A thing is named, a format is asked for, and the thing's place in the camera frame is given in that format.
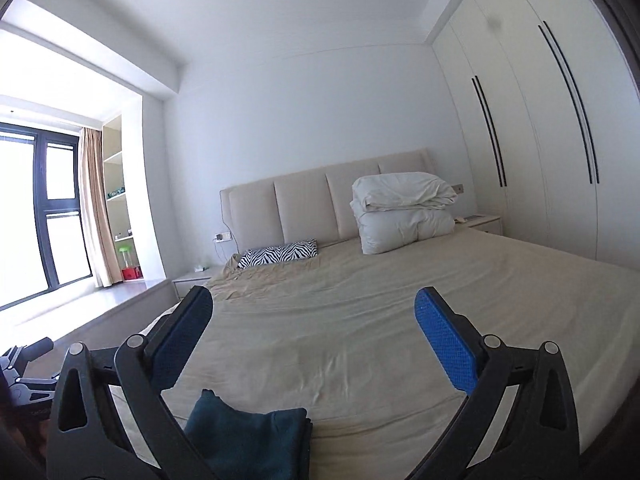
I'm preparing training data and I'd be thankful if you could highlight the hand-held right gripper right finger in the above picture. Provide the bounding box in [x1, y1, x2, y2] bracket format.
[405, 286, 581, 480]

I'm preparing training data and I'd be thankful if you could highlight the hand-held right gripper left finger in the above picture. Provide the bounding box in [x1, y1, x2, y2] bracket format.
[46, 285, 221, 480]

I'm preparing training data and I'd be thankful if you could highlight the dark teal cloth garment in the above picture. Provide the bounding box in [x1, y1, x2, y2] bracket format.
[184, 389, 314, 480]

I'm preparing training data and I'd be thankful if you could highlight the white nightstand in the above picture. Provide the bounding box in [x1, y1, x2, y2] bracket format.
[172, 264, 224, 301]
[452, 213, 504, 236]

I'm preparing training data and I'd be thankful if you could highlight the bed with beige sheet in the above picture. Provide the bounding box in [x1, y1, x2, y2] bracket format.
[50, 236, 640, 480]

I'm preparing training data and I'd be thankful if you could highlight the zebra print pillow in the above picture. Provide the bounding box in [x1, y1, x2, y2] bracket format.
[236, 240, 319, 270]

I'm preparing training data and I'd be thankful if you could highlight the folded white duvet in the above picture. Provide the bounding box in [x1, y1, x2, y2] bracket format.
[350, 171, 459, 256]

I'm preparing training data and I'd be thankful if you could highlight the beige curtain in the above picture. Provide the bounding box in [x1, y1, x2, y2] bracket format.
[78, 127, 117, 289]

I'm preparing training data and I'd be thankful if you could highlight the white built-in shelf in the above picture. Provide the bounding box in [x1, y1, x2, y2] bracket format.
[101, 113, 144, 282]

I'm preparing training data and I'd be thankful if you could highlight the beige padded headboard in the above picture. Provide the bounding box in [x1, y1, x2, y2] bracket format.
[220, 147, 434, 254]

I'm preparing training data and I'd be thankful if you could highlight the white wardrobe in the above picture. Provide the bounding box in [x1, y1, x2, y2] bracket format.
[431, 0, 640, 275]

